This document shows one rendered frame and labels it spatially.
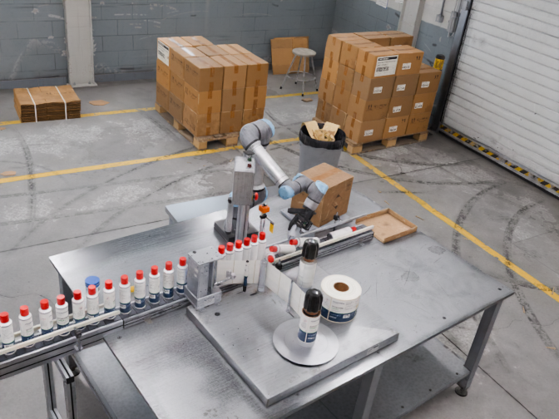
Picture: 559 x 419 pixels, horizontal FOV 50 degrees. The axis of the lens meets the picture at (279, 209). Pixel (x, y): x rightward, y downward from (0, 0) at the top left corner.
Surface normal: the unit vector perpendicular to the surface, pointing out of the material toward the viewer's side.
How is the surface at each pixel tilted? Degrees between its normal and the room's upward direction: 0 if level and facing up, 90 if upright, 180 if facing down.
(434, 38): 90
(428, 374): 1
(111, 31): 90
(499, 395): 0
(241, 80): 91
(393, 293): 0
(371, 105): 87
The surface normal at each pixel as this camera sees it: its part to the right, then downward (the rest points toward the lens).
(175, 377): 0.11, -0.86
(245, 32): 0.51, 0.48
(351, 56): -0.82, 0.20
